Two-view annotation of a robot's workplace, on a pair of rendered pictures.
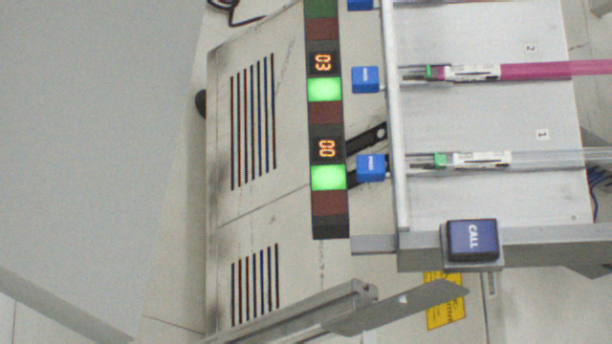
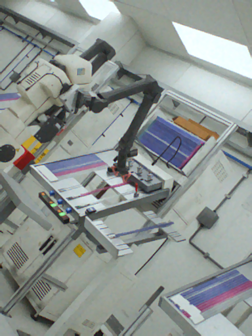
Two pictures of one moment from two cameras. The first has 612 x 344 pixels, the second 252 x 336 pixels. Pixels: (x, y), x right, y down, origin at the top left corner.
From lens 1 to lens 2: 1.77 m
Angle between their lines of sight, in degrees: 43
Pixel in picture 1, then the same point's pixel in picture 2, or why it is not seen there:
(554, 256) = (102, 214)
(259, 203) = (27, 266)
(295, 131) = (29, 249)
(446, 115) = (75, 202)
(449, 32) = (69, 193)
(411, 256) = (82, 218)
